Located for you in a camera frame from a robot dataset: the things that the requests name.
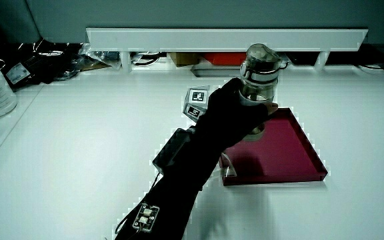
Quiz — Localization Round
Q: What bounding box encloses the white shelf riser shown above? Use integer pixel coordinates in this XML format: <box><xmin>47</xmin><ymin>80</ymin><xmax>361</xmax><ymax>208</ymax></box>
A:
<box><xmin>85</xmin><ymin>27</ymin><xmax>369</xmax><ymax>73</ymax></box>

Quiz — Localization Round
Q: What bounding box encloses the black plastic bag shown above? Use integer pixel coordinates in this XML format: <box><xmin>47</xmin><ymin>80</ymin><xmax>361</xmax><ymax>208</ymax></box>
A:
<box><xmin>0</xmin><ymin>38</ymin><xmax>83</xmax><ymax>90</ymax></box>

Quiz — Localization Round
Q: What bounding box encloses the person's left hand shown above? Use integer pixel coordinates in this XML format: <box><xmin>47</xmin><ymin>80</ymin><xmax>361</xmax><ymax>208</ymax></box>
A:
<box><xmin>182</xmin><ymin>77</ymin><xmax>279</xmax><ymax>151</ymax></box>

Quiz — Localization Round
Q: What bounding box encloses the orange box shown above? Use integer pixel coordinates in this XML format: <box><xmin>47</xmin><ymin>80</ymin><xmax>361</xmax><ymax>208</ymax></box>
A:
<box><xmin>202</xmin><ymin>52</ymin><xmax>248</xmax><ymax>66</ymax></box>

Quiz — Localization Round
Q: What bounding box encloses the grey flat tray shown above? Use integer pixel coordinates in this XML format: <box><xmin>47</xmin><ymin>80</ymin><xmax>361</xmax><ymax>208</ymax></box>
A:
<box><xmin>191</xmin><ymin>64</ymin><xmax>246</xmax><ymax>79</ymax></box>

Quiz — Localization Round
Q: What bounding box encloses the clear glass jar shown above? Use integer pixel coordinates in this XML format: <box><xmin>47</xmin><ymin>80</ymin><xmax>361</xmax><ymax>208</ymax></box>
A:
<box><xmin>237</xmin><ymin>43</ymin><xmax>288</xmax><ymax>143</ymax></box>

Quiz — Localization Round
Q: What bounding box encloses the clear plastic bag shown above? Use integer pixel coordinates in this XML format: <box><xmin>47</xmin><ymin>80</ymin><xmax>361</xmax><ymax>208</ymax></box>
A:
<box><xmin>77</xmin><ymin>42</ymin><xmax>123</xmax><ymax>70</ymax></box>

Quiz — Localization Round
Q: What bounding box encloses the brown cardboard box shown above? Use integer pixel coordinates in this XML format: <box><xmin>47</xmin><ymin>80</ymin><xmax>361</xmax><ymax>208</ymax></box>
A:
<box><xmin>169</xmin><ymin>52</ymin><xmax>202</xmax><ymax>67</ymax></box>

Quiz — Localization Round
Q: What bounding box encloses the black cable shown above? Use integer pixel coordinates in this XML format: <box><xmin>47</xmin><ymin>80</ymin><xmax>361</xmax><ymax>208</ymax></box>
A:
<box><xmin>131</xmin><ymin>51</ymin><xmax>162</xmax><ymax>67</ymax></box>

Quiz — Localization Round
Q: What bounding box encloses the red square tray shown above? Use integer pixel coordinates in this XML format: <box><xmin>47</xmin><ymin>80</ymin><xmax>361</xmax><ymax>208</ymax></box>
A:
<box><xmin>218</xmin><ymin>107</ymin><xmax>329</xmax><ymax>187</ymax></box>

